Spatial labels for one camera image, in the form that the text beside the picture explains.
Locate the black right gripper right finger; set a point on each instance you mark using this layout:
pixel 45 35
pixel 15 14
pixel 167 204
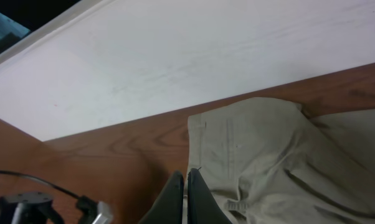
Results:
pixel 201 205

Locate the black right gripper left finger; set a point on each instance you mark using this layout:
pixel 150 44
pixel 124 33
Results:
pixel 168 206

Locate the khaki green shorts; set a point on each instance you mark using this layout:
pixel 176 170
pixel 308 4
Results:
pixel 264 161

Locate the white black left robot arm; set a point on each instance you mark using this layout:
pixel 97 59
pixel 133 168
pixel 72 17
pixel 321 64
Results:
pixel 28 208

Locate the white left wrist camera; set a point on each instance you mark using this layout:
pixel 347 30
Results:
pixel 94 212

